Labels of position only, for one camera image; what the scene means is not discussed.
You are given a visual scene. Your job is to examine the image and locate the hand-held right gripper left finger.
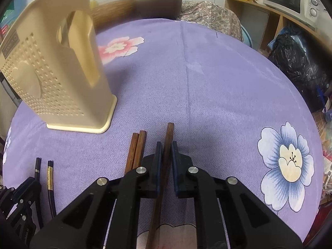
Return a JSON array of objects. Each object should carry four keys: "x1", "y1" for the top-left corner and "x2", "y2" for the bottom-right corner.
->
[{"x1": 30, "y1": 141, "x2": 164, "y2": 249}]

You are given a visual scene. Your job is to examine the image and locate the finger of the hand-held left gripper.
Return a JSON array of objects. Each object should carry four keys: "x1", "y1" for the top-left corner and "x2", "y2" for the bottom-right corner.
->
[{"x1": 0, "y1": 177, "x2": 42, "y2": 226}]

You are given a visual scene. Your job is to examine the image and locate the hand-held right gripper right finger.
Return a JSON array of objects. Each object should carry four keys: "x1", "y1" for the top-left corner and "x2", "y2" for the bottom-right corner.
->
[{"x1": 171, "y1": 140, "x2": 303, "y2": 249}]

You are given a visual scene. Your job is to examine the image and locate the dark chopstick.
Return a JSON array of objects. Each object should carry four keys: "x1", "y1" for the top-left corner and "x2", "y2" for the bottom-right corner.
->
[
  {"x1": 47, "y1": 160, "x2": 57, "y2": 218},
  {"x1": 35, "y1": 157, "x2": 45, "y2": 229}
]

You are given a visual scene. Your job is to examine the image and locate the brown wooden chopstick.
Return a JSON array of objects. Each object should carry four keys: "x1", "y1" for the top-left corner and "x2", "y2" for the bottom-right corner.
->
[
  {"x1": 124, "y1": 133, "x2": 140, "y2": 175},
  {"x1": 145, "y1": 122, "x2": 175, "y2": 249},
  {"x1": 131, "y1": 130, "x2": 147, "y2": 170}
]

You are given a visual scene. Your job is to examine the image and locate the beige plastic utensil holder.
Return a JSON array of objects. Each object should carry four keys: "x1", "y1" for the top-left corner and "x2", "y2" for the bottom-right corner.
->
[{"x1": 0, "y1": 0, "x2": 118, "y2": 134}]

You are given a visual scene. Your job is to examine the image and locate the purple floral tablecloth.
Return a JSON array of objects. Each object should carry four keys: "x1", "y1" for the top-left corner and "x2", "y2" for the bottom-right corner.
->
[{"x1": 2, "y1": 18, "x2": 326, "y2": 249}]

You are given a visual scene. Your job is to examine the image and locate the light blue basin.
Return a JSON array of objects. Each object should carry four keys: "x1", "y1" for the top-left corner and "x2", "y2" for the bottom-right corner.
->
[{"x1": 240, "y1": 26, "x2": 257, "y2": 50}]

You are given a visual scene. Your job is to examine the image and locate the paisley patterned cloth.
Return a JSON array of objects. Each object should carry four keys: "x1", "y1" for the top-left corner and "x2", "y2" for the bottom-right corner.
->
[{"x1": 175, "y1": 0, "x2": 243, "y2": 42}]

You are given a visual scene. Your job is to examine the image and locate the black plastic bag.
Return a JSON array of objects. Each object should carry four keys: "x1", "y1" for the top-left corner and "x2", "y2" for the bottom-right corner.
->
[{"x1": 268, "y1": 34, "x2": 330, "y2": 112}]

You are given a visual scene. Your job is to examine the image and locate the woven basket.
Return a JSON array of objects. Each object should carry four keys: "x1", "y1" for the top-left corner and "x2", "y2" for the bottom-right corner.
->
[{"x1": 91, "y1": 0, "x2": 138, "y2": 30}]

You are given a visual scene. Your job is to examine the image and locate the wooden shelf unit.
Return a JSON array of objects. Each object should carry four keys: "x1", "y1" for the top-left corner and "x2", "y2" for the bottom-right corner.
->
[{"x1": 224, "y1": 0, "x2": 332, "y2": 57}]

